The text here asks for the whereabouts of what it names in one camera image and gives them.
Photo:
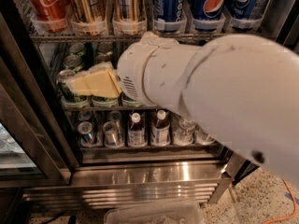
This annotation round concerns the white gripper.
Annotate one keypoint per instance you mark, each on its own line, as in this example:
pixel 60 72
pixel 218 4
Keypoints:
pixel 131 68

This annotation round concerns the gold orange soda can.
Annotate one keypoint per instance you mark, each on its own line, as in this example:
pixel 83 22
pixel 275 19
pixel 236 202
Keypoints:
pixel 128 10

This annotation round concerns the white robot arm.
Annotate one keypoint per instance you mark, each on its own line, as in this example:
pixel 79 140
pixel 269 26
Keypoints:
pixel 243 90

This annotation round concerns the green can second row middle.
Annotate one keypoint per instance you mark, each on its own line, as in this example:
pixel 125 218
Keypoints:
pixel 102 58

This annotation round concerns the green can second row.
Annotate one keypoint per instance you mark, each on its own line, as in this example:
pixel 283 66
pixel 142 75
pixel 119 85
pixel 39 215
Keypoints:
pixel 102 58
pixel 74 63

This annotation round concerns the green can front right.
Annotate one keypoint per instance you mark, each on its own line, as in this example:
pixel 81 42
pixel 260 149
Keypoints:
pixel 128 101

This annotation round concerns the green can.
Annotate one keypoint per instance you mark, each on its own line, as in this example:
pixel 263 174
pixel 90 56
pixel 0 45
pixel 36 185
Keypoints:
pixel 128 101
pixel 69 96
pixel 104 99

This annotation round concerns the green can front middle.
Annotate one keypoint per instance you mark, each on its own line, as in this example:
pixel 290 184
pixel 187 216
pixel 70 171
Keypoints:
pixel 104 99

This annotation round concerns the green can second row left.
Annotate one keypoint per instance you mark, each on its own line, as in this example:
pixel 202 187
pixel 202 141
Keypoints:
pixel 74 63

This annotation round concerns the green can front left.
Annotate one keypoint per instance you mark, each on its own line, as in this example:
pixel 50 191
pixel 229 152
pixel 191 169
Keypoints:
pixel 69 96

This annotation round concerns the gold can left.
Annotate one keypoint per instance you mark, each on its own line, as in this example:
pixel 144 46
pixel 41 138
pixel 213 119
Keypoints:
pixel 88 11

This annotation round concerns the silver can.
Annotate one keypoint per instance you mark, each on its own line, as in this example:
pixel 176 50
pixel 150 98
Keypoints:
pixel 111 132
pixel 86 130

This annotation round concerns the blue Pepsi can left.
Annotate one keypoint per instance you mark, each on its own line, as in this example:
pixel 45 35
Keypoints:
pixel 168 10

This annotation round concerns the silver can bottom left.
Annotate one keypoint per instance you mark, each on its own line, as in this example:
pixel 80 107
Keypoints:
pixel 86 130

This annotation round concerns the red Coca-Cola can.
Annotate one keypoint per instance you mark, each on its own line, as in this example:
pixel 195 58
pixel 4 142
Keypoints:
pixel 49 10

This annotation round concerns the stainless steel fridge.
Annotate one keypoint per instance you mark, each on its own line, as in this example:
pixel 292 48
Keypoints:
pixel 50 166

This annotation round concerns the blue Pepsi can middle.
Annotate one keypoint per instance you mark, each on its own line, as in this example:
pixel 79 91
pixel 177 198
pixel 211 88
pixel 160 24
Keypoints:
pixel 207 10

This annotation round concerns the brown tea bottle right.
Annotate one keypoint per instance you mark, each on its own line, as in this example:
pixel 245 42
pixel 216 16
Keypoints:
pixel 159 135

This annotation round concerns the brown tea bottle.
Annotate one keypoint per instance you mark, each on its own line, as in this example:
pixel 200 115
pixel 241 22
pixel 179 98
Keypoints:
pixel 159 135
pixel 136 131

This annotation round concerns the brown tea bottle left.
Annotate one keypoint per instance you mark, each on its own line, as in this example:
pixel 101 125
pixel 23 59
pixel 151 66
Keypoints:
pixel 136 131

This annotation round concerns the clear water bottle left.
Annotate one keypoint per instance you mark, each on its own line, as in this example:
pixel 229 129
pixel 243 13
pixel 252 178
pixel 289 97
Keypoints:
pixel 183 134

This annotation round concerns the clear water bottle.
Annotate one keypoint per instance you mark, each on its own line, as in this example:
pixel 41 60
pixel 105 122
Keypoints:
pixel 183 134
pixel 202 138

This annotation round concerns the clear water bottle right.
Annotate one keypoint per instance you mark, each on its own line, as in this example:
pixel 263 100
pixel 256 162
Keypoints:
pixel 202 138

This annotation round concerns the clear plastic bin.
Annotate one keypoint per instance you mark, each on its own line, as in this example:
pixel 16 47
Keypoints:
pixel 167 212

